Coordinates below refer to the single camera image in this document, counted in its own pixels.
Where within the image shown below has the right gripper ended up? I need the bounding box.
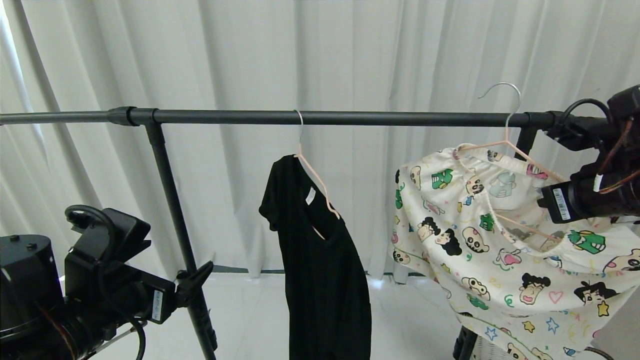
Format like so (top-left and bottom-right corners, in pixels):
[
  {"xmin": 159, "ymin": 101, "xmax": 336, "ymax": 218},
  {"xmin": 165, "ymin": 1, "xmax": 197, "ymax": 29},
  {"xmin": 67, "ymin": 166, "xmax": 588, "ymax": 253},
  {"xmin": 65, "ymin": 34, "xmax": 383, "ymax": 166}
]
[{"xmin": 537, "ymin": 172, "xmax": 614, "ymax": 225}]

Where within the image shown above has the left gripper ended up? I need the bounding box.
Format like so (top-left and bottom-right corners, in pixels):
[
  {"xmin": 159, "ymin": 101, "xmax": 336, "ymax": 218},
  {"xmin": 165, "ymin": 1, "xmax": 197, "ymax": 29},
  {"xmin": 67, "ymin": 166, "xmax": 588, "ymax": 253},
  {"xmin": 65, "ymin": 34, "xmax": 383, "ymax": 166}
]
[{"xmin": 101, "ymin": 260, "xmax": 215, "ymax": 342}]

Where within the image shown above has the pink clothes hanger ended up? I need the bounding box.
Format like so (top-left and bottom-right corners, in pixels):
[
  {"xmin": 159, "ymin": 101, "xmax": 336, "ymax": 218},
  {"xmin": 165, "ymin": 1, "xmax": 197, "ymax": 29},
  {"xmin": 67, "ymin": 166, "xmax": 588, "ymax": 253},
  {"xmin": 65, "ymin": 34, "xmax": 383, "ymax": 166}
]
[
  {"xmin": 293, "ymin": 110, "xmax": 342, "ymax": 240},
  {"xmin": 452, "ymin": 82, "xmax": 567, "ymax": 243}
]

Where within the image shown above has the cream printed garment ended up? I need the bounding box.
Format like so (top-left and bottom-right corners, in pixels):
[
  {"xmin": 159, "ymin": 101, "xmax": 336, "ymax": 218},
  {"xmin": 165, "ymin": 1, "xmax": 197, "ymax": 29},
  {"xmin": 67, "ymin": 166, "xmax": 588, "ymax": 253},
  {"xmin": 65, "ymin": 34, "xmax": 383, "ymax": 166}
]
[{"xmin": 390, "ymin": 145, "xmax": 640, "ymax": 360}]

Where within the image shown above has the black t-shirt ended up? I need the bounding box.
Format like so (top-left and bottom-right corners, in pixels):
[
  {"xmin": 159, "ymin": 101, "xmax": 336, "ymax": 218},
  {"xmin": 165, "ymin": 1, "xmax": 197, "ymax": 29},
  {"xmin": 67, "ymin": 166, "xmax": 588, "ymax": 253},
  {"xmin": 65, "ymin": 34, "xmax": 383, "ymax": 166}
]
[{"xmin": 258, "ymin": 154, "xmax": 372, "ymax": 360}]

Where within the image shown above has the white laundry basket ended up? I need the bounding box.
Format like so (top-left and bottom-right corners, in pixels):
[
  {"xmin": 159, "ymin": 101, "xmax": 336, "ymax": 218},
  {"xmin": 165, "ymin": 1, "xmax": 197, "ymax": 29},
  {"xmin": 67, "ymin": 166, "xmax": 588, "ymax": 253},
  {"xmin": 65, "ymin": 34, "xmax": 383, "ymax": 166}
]
[{"xmin": 470, "ymin": 334, "xmax": 616, "ymax": 360}]

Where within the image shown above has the black clothes rack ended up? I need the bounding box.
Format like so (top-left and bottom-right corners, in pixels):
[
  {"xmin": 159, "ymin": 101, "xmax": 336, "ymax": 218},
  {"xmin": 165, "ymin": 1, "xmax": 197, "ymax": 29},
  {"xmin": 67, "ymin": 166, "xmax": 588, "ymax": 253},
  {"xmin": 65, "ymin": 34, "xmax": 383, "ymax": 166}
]
[{"xmin": 0, "ymin": 106, "xmax": 601, "ymax": 360}]

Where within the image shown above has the white curtain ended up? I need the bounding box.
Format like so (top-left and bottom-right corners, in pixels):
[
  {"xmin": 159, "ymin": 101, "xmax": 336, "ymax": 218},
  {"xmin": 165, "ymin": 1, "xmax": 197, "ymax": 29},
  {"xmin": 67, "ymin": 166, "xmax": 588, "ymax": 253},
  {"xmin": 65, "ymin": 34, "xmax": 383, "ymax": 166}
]
[{"xmin": 0, "ymin": 0, "xmax": 640, "ymax": 281}]

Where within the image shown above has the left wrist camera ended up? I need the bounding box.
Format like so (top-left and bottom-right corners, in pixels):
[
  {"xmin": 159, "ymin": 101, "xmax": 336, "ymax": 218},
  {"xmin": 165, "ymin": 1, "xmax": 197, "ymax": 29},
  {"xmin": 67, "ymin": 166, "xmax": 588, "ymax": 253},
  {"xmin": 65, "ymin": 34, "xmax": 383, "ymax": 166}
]
[{"xmin": 65, "ymin": 205, "xmax": 152, "ymax": 301}]

